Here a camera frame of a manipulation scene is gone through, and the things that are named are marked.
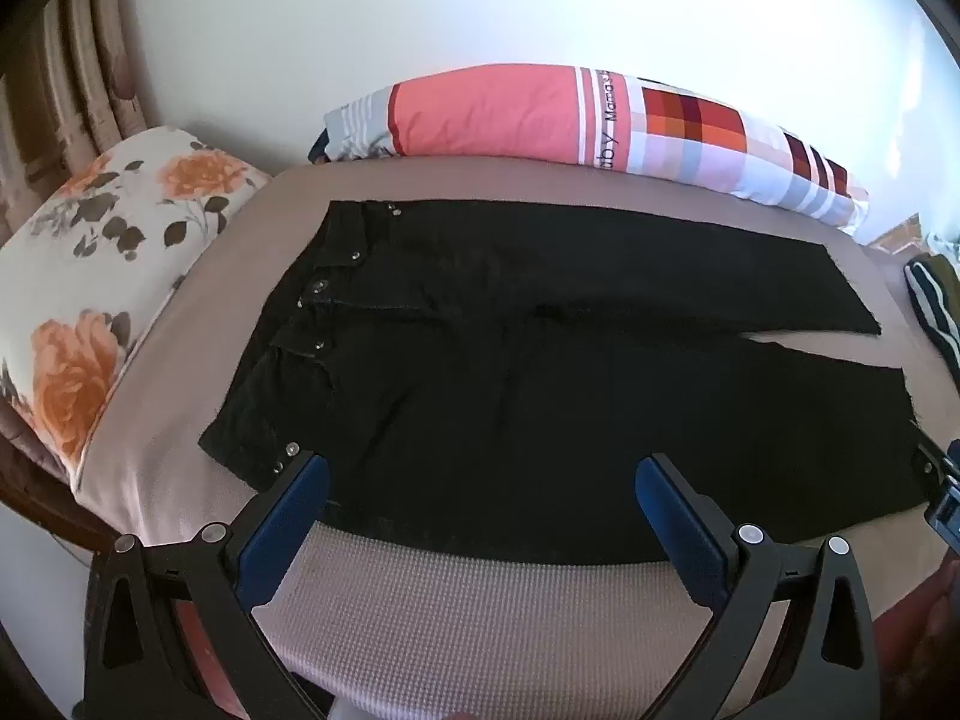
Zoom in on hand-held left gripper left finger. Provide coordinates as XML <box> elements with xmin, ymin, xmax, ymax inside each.
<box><xmin>73</xmin><ymin>450</ymin><xmax>332</xmax><ymax>720</ymax></box>

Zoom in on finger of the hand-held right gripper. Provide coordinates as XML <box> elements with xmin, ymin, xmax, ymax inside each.
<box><xmin>911</xmin><ymin>439</ymin><xmax>960</xmax><ymax>488</ymax></box>

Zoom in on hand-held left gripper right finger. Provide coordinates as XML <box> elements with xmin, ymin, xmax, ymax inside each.
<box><xmin>634</xmin><ymin>453</ymin><xmax>878</xmax><ymax>720</ymax></box>

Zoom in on black pants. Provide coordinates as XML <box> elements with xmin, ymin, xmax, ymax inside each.
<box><xmin>199</xmin><ymin>199</ymin><xmax>938</xmax><ymax>567</ymax></box>

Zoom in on dark striped cloth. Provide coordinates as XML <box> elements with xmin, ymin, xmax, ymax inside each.
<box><xmin>904</xmin><ymin>255</ymin><xmax>960</xmax><ymax>380</ymax></box>

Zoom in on beige waffle bed cover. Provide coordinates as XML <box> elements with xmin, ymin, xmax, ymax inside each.
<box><xmin>75</xmin><ymin>154</ymin><xmax>960</xmax><ymax>720</ymax></box>

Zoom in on orange patterned cloth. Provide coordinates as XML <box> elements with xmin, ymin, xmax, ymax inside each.
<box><xmin>872</xmin><ymin>214</ymin><xmax>925</xmax><ymax>254</ymax></box>

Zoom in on floral pillow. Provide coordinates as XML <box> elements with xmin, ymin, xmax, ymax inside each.
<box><xmin>0</xmin><ymin>127</ymin><xmax>272</xmax><ymax>496</ymax></box>

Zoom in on long pink checked pillow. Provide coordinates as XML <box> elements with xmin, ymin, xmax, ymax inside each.
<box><xmin>307</xmin><ymin>64</ymin><xmax>871</xmax><ymax>237</ymax></box>

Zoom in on brown patterned curtain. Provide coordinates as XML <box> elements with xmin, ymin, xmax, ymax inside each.
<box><xmin>0</xmin><ymin>0</ymin><xmax>151</xmax><ymax>241</ymax></box>

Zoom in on dark wooden bed frame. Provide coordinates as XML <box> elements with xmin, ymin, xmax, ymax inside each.
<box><xmin>0</xmin><ymin>390</ymin><xmax>121</xmax><ymax>552</ymax></box>

